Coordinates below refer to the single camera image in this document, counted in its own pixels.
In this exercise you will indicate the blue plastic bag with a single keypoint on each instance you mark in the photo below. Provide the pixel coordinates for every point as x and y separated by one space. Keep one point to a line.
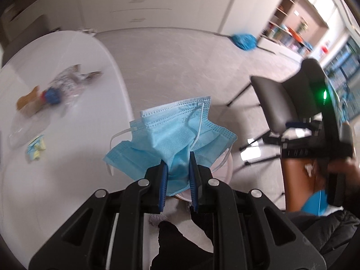
243 40

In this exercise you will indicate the clear plastic bottle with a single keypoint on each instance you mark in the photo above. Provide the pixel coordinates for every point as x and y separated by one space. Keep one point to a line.
52 97

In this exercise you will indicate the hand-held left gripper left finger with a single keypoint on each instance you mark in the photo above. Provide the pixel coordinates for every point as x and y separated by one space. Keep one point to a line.
163 185

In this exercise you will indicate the person's black jacket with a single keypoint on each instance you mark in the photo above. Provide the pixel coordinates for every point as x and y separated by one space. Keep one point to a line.
337 230

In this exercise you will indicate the beige drawer cabinet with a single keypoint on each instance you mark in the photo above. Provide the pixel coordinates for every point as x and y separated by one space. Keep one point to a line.
157 8

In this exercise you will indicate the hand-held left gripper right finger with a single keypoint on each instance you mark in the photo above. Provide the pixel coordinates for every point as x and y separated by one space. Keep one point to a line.
193 185

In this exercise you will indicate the brown crumpled wrapper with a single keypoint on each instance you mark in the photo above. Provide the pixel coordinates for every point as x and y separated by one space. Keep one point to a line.
26 102

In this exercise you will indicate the brown box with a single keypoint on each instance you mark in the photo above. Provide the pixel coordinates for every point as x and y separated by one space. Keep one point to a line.
298 185

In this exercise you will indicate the grey chair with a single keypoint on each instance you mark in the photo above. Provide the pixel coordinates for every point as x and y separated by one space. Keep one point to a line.
278 104

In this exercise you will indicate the clear printed plastic wrapper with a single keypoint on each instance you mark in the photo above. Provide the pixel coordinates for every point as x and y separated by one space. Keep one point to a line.
70 76

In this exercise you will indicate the light blue crumpled paper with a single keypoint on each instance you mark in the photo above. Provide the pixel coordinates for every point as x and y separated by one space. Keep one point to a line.
36 147

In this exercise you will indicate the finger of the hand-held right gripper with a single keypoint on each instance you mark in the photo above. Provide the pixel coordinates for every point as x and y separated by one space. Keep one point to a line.
296 124
274 140

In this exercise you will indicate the wooden bookshelf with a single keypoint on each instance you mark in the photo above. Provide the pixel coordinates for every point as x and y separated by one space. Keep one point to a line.
289 33

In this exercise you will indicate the light blue cloth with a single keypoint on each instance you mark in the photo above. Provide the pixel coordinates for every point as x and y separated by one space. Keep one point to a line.
315 202

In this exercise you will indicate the person's right hand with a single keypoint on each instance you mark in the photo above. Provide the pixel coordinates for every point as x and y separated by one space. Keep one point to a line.
344 165

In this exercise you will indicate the blue face mask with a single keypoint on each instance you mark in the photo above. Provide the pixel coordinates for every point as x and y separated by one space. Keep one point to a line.
174 135

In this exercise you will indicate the person's black trouser leg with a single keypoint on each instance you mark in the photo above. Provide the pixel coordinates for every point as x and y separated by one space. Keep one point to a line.
174 244

